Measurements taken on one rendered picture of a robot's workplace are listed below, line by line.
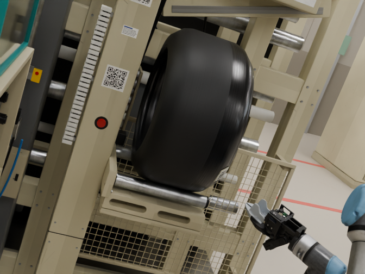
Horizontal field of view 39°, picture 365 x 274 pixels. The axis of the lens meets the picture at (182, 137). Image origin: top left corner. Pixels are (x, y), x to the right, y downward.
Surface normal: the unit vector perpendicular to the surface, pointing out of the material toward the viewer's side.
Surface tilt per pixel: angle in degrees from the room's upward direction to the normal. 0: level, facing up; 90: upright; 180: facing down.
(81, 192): 90
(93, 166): 90
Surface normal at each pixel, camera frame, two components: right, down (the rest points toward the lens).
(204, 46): 0.36, -0.66
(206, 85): 0.29, -0.22
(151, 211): 0.15, 0.32
